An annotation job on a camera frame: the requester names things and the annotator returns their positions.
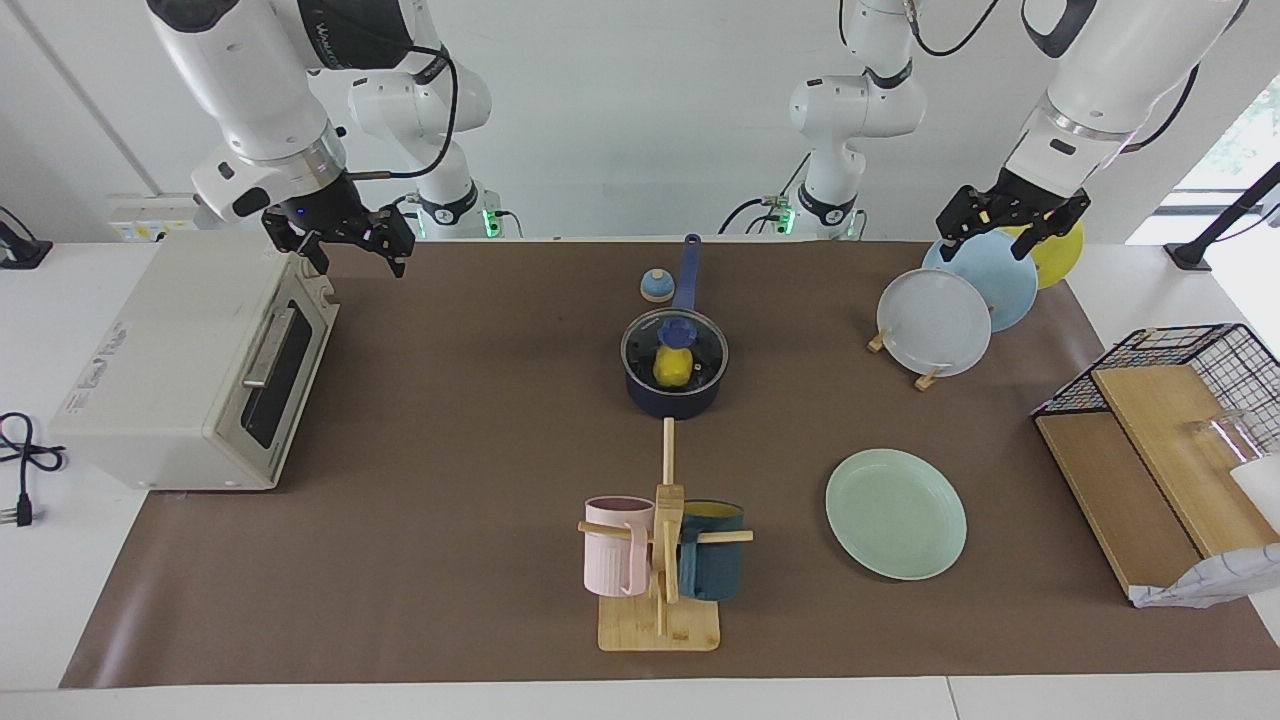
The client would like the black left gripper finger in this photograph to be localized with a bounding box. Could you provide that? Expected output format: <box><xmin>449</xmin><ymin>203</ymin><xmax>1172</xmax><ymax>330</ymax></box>
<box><xmin>1010</xmin><ymin>193</ymin><xmax>1092</xmax><ymax>263</ymax></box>
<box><xmin>936</xmin><ymin>186</ymin><xmax>999</xmax><ymax>264</ymax></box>

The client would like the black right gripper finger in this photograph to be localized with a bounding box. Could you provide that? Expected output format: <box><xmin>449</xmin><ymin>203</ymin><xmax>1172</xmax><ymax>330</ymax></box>
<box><xmin>350</xmin><ymin>205</ymin><xmax>416</xmax><ymax>279</ymax></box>
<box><xmin>262</xmin><ymin>205</ymin><xmax>331</xmax><ymax>277</ymax></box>

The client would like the glass lid with blue knob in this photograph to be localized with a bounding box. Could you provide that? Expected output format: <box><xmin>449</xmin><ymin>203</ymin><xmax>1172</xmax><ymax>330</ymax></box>
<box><xmin>620</xmin><ymin>308</ymin><xmax>729</xmax><ymax>393</ymax></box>

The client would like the yellow plate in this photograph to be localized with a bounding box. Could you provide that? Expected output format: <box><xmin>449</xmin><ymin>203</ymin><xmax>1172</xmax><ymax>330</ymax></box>
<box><xmin>1000</xmin><ymin>222</ymin><xmax>1085</xmax><ymax>290</ymax></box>

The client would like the light blue plate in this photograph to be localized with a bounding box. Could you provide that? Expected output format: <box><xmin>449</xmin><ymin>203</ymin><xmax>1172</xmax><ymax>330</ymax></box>
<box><xmin>922</xmin><ymin>230</ymin><xmax>1039</xmax><ymax>333</ymax></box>

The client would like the grey plate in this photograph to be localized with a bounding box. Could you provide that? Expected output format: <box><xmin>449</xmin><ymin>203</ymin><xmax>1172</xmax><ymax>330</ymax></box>
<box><xmin>877</xmin><ymin>268</ymin><xmax>993</xmax><ymax>378</ymax></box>

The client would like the wooden plate rack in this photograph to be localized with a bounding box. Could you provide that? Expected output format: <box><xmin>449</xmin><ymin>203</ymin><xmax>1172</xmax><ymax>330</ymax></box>
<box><xmin>867</xmin><ymin>300</ymin><xmax>996</xmax><ymax>391</ymax></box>

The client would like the pale green plate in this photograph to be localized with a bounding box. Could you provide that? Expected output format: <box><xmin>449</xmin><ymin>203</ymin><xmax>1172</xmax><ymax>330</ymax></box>
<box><xmin>826</xmin><ymin>448</ymin><xmax>968</xmax><ymax>581</ymax></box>

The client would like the white power strip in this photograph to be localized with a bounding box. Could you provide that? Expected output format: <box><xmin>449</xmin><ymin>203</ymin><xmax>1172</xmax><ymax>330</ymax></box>
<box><xmin>108</xmin><ymin>193</ymin><xmax>213</xmax><ymax>242</ymax></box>

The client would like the black slanted stand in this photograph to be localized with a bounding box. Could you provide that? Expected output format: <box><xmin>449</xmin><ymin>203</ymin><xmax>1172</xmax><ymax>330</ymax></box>
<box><xmin>1165</xmin><ymin>160</ymin><xmax>1280</xmax><ymax>271</ymax></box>

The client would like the beige toaster oven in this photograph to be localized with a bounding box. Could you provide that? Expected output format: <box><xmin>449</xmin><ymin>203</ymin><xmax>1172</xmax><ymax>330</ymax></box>
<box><xmin>48</xmin><ymin>232</ymin><xmax>339</xmax><ymax>491</ymax></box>

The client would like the clear glass cup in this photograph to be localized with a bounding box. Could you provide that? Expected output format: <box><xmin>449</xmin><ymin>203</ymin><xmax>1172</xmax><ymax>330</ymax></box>
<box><xmin>1188</xmin><ymin>408</ymin><xmax>1263</xmax><ymax>473</ymax></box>

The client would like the wooden shelf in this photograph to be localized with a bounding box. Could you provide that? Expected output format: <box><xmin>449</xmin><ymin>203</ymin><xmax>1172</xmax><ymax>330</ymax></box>
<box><xmin>1035</xmin><ymin>365</ymin><xmax>1280</xmax><ymax>601</ymax></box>

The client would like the brown table mat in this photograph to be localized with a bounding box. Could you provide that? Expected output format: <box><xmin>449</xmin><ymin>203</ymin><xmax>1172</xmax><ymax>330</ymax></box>
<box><xmin>60</xmin><ymin>240</ymin><xmax>1280</xmax><ymax>689</ymax></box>

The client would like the pink mug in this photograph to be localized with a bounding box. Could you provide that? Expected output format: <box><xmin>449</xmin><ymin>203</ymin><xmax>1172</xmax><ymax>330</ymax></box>
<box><xmin>584</xmin><ymin>497</ymin><xmax>656</xmax><ymax>598</ymax></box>

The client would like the dark blue mug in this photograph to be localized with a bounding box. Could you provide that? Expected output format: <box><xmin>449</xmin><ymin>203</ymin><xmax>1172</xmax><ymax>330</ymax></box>
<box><xmin>678</xmin><ymin>500</ymin><xmax>746</xmax><ymax>602</ymax></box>

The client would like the wooden mug tree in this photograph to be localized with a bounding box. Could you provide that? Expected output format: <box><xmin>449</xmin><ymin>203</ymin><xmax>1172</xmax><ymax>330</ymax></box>
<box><xmin>578</xmin><ymin>418</ymin><xmax>753</xmax><ymax>653</ymax></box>

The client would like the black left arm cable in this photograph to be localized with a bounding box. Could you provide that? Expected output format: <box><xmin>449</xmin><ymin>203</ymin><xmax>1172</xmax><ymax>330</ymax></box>
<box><xmin>905</xmin><ymin>0</ymin><xmax>1203</xmax><ymax>153</ymax></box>

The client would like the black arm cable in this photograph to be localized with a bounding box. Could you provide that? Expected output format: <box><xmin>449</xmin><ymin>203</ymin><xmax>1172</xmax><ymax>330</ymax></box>
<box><xmin>905</xmin><ymin>0</ymin><xmax>1203</xmax><ymax>153</ymax></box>
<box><xmin>300</xmin><ymin>0</ymin><xmax>459</xmax><ymax>183</ymax></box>

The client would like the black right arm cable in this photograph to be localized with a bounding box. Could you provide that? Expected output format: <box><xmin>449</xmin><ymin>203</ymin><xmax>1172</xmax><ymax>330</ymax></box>
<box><xmin>300</xmin><ymin>0</ymin><xmax>459</xmax><ymax>183</ymax></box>

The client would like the black wire basket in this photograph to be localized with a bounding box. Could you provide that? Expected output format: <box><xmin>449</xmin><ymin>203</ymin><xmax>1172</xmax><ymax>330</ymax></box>
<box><xmin>1032</xmin><ymin>323</ymin><xmax>1280</xmax><ymax>461</ymax></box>

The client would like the black clamp with cable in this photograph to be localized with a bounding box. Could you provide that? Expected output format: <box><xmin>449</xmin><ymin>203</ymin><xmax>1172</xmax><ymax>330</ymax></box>
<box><xmin>0</xmin><ymin>207</ymin><xmax>53</xmax><ymax>269</ymax></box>

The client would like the black pot with blue handle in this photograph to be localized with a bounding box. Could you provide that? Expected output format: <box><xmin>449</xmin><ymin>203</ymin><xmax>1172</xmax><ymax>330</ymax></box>
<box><xmin>622</xmin><ymin>233</ymin><xmax>729</xmax><ymax>419</ymax></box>

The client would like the black power cable with plug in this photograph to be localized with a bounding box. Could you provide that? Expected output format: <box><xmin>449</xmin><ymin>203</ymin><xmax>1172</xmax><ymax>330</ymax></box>
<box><xmin>0</xmin><ymin>412</ymin><xmax>67</xmax><ymax>529</ymax></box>

